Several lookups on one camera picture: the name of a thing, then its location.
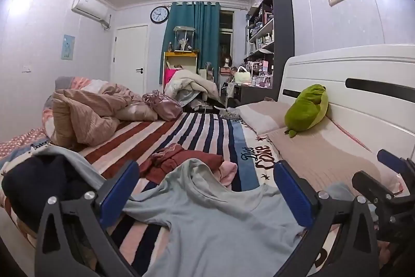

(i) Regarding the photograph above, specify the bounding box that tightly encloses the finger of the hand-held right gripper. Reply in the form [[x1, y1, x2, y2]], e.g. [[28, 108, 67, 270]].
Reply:
[[377, 149, 415, 180], [352, 170, 415, 243]]

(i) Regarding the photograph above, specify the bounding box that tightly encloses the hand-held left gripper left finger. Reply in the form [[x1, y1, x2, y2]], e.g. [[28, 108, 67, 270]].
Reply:
[[34, 160, 141, 277]]

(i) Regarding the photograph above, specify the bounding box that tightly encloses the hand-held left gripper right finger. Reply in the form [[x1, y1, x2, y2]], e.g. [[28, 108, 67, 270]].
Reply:
[[273, 160, 380, 277]]

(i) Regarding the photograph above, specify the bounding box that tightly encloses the light blue shirt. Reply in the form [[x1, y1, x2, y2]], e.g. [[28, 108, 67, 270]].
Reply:
[[121, 158, 325, 277]]

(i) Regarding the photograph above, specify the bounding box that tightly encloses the pink garment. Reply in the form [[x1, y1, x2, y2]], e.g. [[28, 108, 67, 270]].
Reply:
[[218, 161, 238, 188]]

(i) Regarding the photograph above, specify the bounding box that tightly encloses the maroon garment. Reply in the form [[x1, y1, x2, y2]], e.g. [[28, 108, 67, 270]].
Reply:
[[140, 143, 224, 183]]

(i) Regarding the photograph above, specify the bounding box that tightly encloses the beige duvet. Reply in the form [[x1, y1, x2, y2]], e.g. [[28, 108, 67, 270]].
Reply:
[[50, 82, 159, 148]]

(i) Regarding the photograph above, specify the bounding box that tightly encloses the dark navy garment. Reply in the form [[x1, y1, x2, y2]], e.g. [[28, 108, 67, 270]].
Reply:
[[1, 154, 98, 232]]

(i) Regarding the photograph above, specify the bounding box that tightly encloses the small beige pillow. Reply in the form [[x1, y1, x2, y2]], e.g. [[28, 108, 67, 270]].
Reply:
[[237, 100, 292, 135]]

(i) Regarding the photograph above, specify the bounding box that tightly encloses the green plush toy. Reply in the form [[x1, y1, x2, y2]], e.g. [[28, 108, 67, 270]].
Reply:
[[285, 84, 329, 138]]

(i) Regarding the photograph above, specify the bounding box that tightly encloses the pink satin bag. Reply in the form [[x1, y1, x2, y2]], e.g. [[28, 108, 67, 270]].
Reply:
[[142, 90, 184, 122]]

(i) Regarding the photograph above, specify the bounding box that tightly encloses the striped blanket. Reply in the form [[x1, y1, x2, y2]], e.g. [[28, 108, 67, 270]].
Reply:
[[0, 111, 282, 277]]

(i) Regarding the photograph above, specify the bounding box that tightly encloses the white headboard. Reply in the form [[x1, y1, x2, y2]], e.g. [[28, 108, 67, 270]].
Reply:
[[277, 44, 415, 167]]

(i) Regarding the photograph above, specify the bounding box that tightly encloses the dark desk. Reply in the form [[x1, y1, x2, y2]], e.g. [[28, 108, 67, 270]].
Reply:
[[232, 82, 279, 107]]

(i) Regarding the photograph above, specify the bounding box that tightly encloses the pink patterned sheet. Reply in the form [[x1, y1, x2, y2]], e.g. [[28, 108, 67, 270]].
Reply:
[[0, 128, 52, 161]]

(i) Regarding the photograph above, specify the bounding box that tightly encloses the magenta bag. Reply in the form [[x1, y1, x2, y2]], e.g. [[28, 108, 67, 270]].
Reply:
[[164, 67, 180, 86]]

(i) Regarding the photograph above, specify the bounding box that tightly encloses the white handbag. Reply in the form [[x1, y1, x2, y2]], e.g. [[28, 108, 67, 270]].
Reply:
[[233, 66, 253, 84]]

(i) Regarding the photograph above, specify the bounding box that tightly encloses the cream bedding pile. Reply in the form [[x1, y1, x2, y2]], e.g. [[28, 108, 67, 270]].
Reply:
[[165, 70, 219, 105]]

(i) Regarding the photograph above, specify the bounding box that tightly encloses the white door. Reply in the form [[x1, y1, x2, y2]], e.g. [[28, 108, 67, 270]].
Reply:
[[113, 24, 149, 90]]

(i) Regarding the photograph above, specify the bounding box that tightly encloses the yellow shelf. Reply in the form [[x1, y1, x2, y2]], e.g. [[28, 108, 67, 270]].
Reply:
[[163, 51, 199, 86]]

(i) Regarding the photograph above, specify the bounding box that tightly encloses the dark bookshelf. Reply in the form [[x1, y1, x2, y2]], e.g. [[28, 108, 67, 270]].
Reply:
[[245, 0, 295, 102]]

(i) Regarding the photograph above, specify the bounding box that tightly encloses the glass display case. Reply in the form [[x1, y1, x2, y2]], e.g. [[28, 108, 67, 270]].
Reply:
[[173, 26, 197, 52]]

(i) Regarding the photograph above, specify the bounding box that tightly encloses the teal curtain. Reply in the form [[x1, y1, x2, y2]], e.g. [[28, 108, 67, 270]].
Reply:
[[161, 1, 222, 83]]

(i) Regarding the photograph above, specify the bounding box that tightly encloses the white air conditioner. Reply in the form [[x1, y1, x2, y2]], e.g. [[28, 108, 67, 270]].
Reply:
[[71, 0, 111, 28]]

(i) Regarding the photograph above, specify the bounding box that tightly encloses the window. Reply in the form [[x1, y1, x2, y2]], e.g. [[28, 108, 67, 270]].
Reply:
[[219, 11, 234, 57]]

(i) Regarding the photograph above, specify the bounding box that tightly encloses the light blue wall poster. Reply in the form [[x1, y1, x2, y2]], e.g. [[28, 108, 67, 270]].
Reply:
[[61, 35, 76, 61]]

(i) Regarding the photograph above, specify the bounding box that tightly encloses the round wall clock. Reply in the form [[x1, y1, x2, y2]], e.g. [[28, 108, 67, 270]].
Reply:
[[150, 6, 170, 24]]

